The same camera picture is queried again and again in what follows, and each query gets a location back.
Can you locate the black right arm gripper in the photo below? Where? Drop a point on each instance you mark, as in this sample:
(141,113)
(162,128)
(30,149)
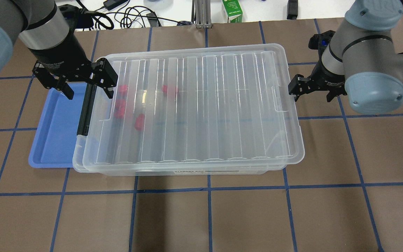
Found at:
(328,79)

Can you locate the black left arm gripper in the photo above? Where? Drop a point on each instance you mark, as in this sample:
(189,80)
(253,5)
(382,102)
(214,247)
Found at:
(58,56)

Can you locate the clear plastic box lid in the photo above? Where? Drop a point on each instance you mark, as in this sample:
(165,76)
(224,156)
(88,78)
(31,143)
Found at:
(194,108)

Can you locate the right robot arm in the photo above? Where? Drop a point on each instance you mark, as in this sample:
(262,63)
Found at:
(358,60)

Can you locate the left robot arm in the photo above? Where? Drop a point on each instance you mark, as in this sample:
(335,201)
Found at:
(49,36)

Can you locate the clear plastic storage box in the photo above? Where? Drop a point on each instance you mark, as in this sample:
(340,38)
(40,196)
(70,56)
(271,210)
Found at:
(187,168)

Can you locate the red block at box front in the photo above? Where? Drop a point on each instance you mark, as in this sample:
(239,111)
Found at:
(139,122)

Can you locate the blue plastic tray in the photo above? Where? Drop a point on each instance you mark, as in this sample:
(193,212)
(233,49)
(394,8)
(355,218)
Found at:
(56,135)

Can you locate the black power adapter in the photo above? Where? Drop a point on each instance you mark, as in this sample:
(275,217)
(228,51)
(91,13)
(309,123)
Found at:
(111,4)

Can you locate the green carton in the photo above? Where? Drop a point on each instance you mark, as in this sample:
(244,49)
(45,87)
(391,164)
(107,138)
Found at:
(232,11)

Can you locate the black box latch handle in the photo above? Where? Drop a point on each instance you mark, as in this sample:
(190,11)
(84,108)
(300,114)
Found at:
(86,111)

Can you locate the aluminium frame post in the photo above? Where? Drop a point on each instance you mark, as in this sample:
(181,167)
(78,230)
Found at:
(201,14)

